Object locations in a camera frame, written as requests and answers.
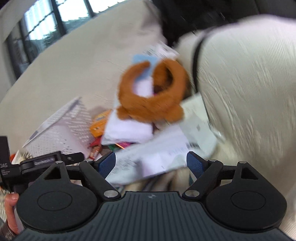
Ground white paper sheet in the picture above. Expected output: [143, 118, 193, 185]
[101, 109, 153, 145]

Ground brown plush headband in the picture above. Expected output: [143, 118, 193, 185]
[116, 59, 189, 123]

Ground person left hand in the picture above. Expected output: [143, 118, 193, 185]
[4, 193, 19, 235]

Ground large printed paper sheet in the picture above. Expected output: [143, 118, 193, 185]
[106, 94, 223, 185]

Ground orange cartoon box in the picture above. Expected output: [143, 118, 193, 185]
[89, 109, 112, 138]

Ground white perforated plastic basket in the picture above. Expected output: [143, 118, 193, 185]
[23, 97, 94, 158]

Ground light blue face mask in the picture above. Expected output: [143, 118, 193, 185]
[131, 54, 159, 83]

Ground large cream pillow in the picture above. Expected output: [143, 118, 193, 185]
[1, 1, 163, 152]

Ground cream quilted cushion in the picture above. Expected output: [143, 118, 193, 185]
[176, 14, 296, 197]

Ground white printed leaflet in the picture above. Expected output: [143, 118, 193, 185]
[144, 41, 180, 60]

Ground black backpack strap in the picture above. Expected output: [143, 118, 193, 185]
[191, 34, 209, 93]

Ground window with dark frame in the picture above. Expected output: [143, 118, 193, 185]
[5, 0, 122, 79]

